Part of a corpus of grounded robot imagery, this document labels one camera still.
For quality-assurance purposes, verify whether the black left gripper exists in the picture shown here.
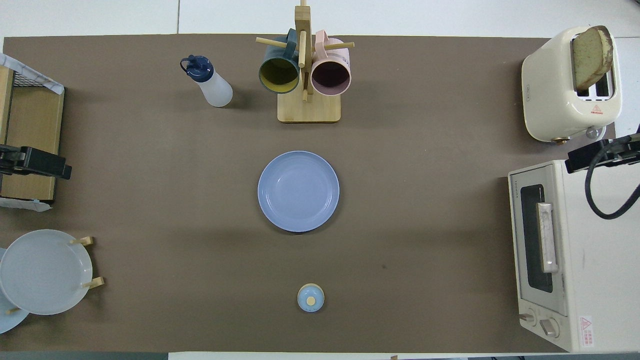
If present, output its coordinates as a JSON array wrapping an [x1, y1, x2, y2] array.
[[0, 146, 73, 180]]

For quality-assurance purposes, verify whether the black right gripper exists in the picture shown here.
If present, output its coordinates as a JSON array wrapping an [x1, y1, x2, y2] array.
[[565, 134, 640, 174]]

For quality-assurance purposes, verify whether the toasted bread slice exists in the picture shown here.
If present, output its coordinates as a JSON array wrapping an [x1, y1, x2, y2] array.
[[571, 25, 614, 92]]

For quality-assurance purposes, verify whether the translucent squeeze bottle blue cap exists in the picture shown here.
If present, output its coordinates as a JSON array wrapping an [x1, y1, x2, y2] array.
[[180, 55, 234, 108]]

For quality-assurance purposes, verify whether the wooden plate rack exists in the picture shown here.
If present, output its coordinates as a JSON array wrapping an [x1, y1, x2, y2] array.
[[6, 236, 105, 315]]

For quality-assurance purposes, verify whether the grey round plate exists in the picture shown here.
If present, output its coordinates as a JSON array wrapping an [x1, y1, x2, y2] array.
[[0, 229, 94, 316]]

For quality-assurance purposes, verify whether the light blue round plate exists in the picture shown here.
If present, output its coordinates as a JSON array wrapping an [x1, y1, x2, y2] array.
[[0, 247, 30, 335]]

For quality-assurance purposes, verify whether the pale cloth strip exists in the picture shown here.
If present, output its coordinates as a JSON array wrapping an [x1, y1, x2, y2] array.
[[0, 196, 53, 213]]

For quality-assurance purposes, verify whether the cream two-slot toaster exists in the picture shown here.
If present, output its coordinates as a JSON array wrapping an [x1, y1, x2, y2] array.
[[521, 26, 623, 143]]

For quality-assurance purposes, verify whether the white toaster oven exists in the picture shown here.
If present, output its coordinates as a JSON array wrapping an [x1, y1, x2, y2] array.
[[507, 160, 640, 353]]

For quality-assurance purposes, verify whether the brown table mat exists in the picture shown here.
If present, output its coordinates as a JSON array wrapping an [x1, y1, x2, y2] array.
[[0, 34, 617, 354]]

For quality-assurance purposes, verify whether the dark teal mug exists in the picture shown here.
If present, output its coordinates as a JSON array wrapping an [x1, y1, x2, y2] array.
[[258, 28, 301, 95]]

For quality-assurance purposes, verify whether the wooden mug tree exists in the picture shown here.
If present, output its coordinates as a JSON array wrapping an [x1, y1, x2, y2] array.
[[255, 0, 355, 124]]

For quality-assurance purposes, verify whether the pink mug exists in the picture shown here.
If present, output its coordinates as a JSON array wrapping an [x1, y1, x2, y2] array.
[[310, 29, 352, 97]]

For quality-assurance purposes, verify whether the small blue jar wooden knob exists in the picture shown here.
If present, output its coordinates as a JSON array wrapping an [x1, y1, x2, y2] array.
[[297, 283, 325, 313]]

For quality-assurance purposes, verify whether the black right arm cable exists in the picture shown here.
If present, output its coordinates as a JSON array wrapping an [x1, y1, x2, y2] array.
[[585, 135, 640, 220]]

